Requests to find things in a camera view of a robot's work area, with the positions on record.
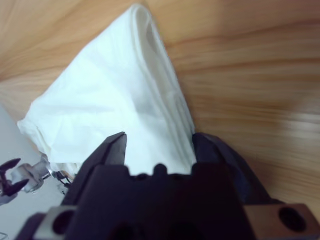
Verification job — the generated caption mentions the white t-shirt with black print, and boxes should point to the white t-shirt with black print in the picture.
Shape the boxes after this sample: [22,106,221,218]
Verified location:
[16,2,197,176]

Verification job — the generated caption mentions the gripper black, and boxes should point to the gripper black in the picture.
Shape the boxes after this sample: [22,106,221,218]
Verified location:
[0,157,30,202]

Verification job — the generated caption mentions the black clamp with silver connectors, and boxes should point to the black clamp with silver connectors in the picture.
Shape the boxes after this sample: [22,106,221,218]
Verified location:
[13,159,53,195]

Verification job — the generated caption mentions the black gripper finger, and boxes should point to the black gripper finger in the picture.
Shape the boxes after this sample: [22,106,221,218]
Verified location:
[61,131,128,207]
[191,131,282,205]

